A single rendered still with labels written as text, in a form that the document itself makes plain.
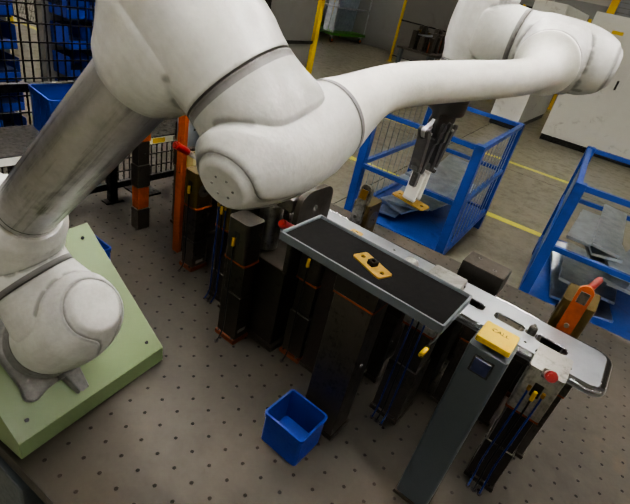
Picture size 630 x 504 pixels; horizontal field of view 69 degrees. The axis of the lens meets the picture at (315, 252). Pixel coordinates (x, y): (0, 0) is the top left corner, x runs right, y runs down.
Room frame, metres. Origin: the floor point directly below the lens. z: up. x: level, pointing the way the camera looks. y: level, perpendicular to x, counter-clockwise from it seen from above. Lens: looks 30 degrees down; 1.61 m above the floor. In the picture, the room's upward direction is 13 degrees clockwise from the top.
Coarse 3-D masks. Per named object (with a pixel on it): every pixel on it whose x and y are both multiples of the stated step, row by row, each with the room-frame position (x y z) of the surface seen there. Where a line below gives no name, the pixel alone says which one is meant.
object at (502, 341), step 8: (488, 320) 0.68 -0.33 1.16; (488, 328) 0.66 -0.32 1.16; (496, 328) 0.66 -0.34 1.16; (480, 336) 0.63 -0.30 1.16; (488, 336) 0.63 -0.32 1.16; (496, 336) 0.64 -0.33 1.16; (504, 336) 0.64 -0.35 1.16; (512, 336) 0.65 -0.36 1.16; (488, 344) 0.62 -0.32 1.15; (496, 344) 0.62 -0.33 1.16; (504, 344) 0.62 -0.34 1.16; (512, 344) 0.63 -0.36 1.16; (504, 352) 0.61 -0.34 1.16
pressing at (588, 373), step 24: (336, 216) 1.29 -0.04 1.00; (384, 240) 1.20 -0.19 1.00; (432, 264) 1.13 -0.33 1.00; (480, 288) 1.06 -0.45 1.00; (480, 312) 0.95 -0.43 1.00; (504, 312) 0.97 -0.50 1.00; (528, 336) 0.89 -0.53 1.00; (552, 336) 0.92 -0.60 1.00; (528, 360) 0.82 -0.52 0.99; (576, 360) 0.84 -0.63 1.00; (600, 360) 0.87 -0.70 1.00; (576, 384) 0.76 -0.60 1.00; (600, 384) 0.78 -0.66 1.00
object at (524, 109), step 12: (540, 0) 8.64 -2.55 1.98; (552, 12) 8.52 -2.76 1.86; (564, 12) 8.44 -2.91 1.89; (576, 12) 9.22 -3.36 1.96; (528, 96) 8.44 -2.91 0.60; (540, 96) 9.32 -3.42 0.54; (552, 96) 10.51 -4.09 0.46; (492, 108) 8.70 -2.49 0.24; (504, 108) 8.58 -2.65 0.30; (516, 108) 8.49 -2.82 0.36; (528, 108) 8.76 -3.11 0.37; (540, 108) 9.83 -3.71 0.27; (492, 120) 8.65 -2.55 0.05; (516, 120) 8.45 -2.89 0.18; (528, 120) 9.32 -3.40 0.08
